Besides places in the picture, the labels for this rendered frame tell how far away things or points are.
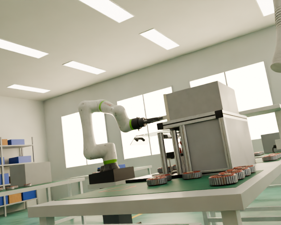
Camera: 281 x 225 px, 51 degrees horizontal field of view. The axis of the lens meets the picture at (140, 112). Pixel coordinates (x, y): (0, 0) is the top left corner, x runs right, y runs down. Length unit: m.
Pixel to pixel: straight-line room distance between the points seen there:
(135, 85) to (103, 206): 6.86
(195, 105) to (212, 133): 0.26
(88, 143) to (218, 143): 1.23
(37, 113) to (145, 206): 9.11
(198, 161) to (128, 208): 0.78
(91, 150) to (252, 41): 5.19
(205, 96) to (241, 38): 5.25
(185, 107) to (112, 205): 0.99
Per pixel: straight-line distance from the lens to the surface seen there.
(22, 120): 9.69
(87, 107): 2.63
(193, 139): 1.84
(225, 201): 1.00
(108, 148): 2.63
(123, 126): 2.32
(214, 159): 1.80
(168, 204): 1.07
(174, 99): 2.01
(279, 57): 3.07
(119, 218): 2.61
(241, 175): 1.34
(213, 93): 1.92
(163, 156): 1.93
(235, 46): 7.11
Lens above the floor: 0.89
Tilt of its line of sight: 9 degrees up
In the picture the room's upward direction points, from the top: 8 degrees counter-clockwise
